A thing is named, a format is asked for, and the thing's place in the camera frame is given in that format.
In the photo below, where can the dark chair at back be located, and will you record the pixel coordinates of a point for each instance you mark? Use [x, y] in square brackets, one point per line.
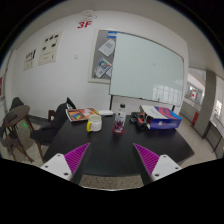
[16, 102]

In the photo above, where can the red fire extinguisher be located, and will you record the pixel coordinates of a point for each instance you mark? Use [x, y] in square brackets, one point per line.
[195, 118]

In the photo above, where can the white flat object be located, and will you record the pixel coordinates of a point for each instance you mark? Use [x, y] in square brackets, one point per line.
[105, 112]

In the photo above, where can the round brown wooden table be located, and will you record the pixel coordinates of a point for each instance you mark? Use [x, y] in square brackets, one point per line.
[14, 116]

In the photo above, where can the red 3F wall sign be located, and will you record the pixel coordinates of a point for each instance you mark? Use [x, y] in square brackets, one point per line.
[84, 24]

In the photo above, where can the grey notice board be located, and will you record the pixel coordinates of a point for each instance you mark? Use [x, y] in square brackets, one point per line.
[102, 55]

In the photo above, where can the black red small device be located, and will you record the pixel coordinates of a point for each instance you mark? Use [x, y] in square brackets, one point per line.
[139, 118]

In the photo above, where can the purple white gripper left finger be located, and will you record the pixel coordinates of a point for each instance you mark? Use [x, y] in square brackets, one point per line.
[69, 166]

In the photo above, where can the grey wooden chair front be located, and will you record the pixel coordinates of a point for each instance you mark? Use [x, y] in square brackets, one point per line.
[11, 142]

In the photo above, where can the clear plastic water bottle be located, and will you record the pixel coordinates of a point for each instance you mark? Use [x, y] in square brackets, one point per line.
[120, 117]

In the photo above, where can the small white wall poster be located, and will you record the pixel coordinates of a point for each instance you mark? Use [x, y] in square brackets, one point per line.
[29, 60]

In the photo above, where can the chair with black jacket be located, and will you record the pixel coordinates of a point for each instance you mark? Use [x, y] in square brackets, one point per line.
[46, 134]

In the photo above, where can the black rectangular table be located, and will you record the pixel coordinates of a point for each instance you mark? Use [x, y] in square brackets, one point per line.
[111, 154]

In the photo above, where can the red round coaster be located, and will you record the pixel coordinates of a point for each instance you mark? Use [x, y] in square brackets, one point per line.
[118, 131]

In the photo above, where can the blue white cardboard box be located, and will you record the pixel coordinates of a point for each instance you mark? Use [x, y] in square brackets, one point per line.
[160, 117]

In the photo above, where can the large whiteboard on stand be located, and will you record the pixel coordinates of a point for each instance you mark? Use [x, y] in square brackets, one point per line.
[146, 70]

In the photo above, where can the white mug yellow handle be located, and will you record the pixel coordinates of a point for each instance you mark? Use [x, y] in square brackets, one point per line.
[94, 123]

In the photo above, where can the large white wall poster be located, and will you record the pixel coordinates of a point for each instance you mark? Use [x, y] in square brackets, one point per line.
[49, 48]

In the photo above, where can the colourful magazine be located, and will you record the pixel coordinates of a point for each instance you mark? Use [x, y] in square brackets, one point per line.
[80, 114]

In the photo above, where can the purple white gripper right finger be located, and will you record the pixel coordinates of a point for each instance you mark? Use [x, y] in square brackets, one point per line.
[152, 166]

